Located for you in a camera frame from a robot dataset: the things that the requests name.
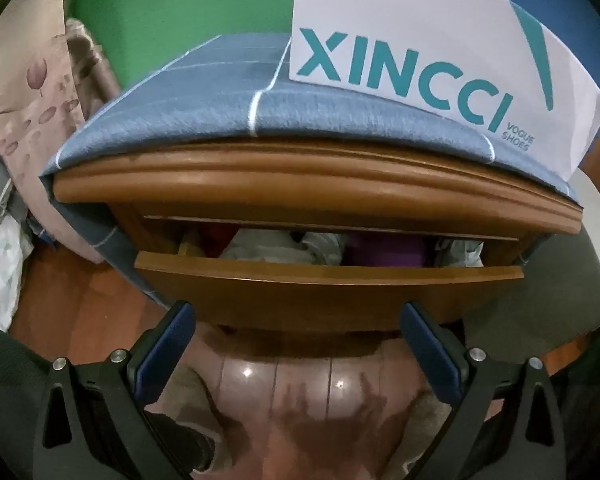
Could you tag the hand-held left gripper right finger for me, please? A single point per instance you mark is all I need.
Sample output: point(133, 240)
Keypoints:
point(430, 346)

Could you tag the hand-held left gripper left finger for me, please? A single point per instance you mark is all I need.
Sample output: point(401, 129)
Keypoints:
point(165, 341)

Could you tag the purple bra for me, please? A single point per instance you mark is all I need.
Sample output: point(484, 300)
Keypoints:
point(385, 250)

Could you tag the white shoe box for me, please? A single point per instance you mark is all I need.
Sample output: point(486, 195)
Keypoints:
point(430, 10)

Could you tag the white garment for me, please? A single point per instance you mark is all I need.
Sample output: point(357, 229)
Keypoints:
point(265, 250)

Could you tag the grey-green chair seat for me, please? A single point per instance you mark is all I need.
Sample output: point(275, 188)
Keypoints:
point(555, 285)

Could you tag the white patterned cloth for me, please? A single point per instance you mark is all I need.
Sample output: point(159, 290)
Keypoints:
point(0, 270)

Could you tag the wooden nightstand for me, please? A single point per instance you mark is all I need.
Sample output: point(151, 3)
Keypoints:
point(330, 180)

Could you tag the blue checked cloth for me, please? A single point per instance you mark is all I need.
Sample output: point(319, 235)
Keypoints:
point(190, 95)

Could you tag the floral pillow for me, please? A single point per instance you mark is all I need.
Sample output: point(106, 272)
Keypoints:
point(25, 85)

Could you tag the green foam mat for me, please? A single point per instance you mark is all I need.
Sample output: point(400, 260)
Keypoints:
point(180, 0)

